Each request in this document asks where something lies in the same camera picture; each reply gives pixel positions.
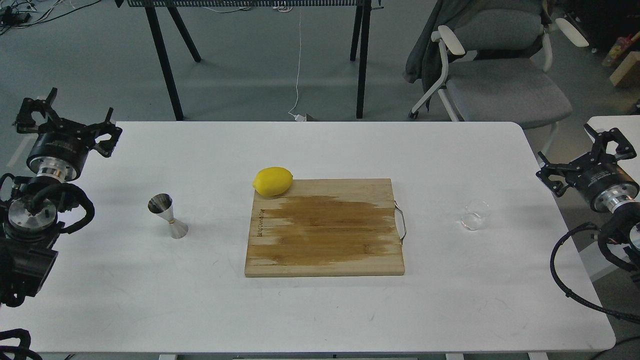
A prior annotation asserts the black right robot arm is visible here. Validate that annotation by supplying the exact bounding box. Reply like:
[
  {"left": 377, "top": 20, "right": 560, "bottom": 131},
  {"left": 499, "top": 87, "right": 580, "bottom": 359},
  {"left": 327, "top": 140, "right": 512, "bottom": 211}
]
[{"left": 535, "top": 124, "right": 640, "bottom": 324}]

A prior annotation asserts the wooden cutting board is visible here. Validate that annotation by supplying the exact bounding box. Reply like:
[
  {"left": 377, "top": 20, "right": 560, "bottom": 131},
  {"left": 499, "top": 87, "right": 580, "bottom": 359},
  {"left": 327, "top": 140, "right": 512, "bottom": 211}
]
[{"left": 244, "top": 178, "right": 405, "bottom": 278}]

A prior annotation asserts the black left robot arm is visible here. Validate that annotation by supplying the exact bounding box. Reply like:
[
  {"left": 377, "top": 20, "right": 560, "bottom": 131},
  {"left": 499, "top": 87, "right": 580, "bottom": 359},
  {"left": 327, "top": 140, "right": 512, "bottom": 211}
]
[{"left": 0, "top": 88, "right": 122, "bottom": 308}]

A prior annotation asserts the yellow lemon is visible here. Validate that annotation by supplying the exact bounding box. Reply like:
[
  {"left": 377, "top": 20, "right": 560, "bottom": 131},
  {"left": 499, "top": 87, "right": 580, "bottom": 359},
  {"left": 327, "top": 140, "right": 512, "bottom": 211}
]
[{"left": 252, "top": 166, "right": 293, "bottom": 198}]

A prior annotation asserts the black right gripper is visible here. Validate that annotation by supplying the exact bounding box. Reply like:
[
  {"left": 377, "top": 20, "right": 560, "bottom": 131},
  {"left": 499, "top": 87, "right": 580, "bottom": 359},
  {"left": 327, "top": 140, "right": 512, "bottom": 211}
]
[{"left": 535, "top": 124, "right": 639, "bottom": 214}]

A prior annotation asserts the black metal rack table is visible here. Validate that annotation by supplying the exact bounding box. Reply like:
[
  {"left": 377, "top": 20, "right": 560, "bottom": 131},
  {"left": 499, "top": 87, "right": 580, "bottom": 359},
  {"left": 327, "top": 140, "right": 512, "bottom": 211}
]
[{"left": 115, "top": 0, "right": 378, "bottom": 121}]

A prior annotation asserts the small clear glass cup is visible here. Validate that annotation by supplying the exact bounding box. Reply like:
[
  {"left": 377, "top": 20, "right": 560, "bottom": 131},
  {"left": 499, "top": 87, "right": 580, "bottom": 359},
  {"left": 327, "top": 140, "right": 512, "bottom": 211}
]
[{"left": 460, "top": 199, "right": 491, "bottom": 231}]

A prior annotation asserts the white power cable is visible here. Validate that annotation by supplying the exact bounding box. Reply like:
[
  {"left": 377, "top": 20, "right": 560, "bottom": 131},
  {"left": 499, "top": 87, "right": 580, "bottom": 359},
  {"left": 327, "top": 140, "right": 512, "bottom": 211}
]
[{"left": 287, "top": 7, "right": 308, "bottom": 122}]

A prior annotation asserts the steel double jigger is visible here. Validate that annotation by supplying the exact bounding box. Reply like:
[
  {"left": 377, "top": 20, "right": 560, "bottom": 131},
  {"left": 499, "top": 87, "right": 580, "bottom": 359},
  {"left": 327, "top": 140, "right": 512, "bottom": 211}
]
[{"left": 147, "top": 193, "right": 189, "bottom": 239}]

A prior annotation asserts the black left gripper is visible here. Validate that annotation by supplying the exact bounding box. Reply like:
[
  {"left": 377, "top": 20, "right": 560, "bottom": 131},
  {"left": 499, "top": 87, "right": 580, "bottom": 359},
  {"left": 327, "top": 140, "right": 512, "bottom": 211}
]
[{"left": 13, "top": 88, "right": 122, "bottom": 182}]

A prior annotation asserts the grey office chair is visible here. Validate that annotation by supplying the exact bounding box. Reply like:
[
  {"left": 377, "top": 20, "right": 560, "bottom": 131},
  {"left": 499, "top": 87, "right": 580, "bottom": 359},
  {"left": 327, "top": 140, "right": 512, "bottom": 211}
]
[{"left": 403, "top": 0, "right": 588, "bottom": 152}]

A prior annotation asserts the wooden box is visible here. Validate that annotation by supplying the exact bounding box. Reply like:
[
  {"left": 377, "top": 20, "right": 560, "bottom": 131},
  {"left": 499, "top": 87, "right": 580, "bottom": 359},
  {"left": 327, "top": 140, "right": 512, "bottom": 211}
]
[{"left": 609, "top": 51, "right": 640, "bottom": 88}]

